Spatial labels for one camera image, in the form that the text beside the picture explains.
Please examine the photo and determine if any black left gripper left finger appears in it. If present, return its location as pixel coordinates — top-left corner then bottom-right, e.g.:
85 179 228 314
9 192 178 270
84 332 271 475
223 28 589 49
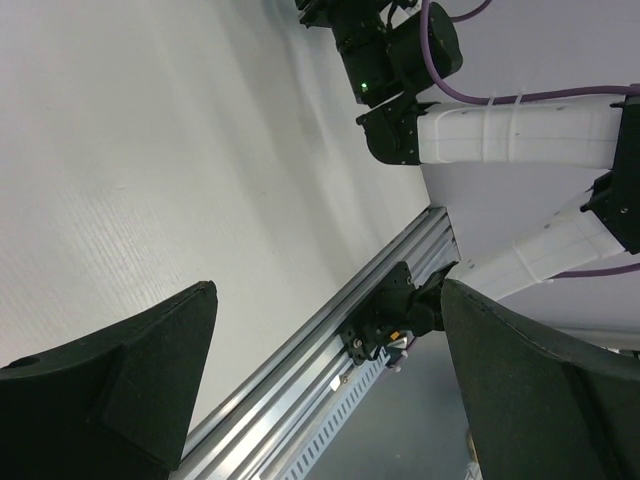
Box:
1 281 218 479

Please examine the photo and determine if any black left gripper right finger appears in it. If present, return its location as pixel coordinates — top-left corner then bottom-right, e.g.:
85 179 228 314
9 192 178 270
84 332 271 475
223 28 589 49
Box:
441 280 639 479

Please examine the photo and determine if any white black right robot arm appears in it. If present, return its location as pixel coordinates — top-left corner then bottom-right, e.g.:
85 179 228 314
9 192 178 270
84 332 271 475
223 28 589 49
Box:
297 1 639 301

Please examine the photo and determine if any aluminium rail frame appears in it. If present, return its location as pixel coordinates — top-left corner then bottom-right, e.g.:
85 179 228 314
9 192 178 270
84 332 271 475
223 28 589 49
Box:
172 207 457 479

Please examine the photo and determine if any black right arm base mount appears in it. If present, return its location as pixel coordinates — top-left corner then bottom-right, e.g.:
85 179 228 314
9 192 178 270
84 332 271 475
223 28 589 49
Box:
338 261 456 365

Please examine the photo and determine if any grey slotted cable duct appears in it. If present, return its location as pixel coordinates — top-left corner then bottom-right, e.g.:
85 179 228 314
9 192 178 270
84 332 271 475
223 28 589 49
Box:
274 349 390 480

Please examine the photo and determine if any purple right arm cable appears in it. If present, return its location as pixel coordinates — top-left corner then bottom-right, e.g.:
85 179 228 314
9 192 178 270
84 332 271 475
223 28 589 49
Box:
417 0 640 279

